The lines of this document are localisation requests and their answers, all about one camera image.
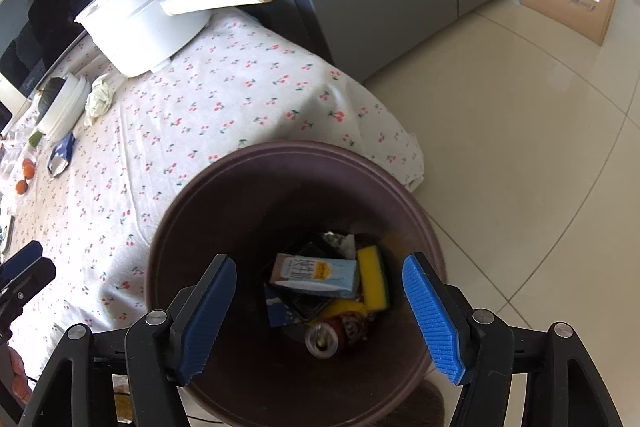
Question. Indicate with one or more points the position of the white electric cooking pot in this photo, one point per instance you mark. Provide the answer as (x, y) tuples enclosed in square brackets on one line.
[(140, 32)]

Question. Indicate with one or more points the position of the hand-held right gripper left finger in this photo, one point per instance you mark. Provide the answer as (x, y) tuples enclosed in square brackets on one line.
[(210, 322)]

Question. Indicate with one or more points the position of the crumpled white paper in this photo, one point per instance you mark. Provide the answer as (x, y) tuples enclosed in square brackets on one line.
[(100, 99)]

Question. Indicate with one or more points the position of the dark green pumpkin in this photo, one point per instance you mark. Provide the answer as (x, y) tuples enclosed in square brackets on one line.
[(50, 94)]

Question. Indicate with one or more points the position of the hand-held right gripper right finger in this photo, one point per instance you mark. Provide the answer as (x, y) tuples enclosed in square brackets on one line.
[(432, 322)]

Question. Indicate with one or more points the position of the person's left hand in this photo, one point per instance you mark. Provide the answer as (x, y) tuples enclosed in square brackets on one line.
[(17, 382)]

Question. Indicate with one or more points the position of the white bowl with plates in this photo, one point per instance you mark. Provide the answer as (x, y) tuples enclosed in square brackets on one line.
[(70, 99)]

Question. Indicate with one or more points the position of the black microwave oven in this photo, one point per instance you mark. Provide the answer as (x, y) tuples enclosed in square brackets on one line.
[(50, 7)]

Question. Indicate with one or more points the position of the red drink can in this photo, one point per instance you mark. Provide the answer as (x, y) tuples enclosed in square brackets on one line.
[(322, 337)]

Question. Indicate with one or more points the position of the yellow snack bag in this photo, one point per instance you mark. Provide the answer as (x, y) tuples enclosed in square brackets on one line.
[(345, 307)]

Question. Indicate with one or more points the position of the light blue milk carton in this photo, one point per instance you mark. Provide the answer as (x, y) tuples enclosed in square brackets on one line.
[(310, 274)]

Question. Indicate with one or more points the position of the white plate stack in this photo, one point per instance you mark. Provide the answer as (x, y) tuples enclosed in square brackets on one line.
[(62, 127)]

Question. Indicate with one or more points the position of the yellow green sponge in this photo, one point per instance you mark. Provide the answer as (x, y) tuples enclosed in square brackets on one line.
[(372, 279)]

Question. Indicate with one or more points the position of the blue foil wrapper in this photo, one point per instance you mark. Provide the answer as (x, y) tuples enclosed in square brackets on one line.
[(62, 152)]

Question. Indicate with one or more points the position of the cherry print tablecloth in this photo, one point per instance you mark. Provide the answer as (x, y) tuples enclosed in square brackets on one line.
[(200, 107)]

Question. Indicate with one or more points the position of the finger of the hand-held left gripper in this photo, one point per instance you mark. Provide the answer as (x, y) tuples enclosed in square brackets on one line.
[(30, 287), (22, 259)]

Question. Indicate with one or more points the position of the brown trash bin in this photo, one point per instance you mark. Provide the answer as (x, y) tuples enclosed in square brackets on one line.
[(250, 197)]

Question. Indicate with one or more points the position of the small blue drink carton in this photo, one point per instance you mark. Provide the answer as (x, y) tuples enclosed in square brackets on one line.
[(277, 309)]

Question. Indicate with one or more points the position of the white nut snack packet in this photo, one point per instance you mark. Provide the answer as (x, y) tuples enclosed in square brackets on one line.
[(345, 244)]

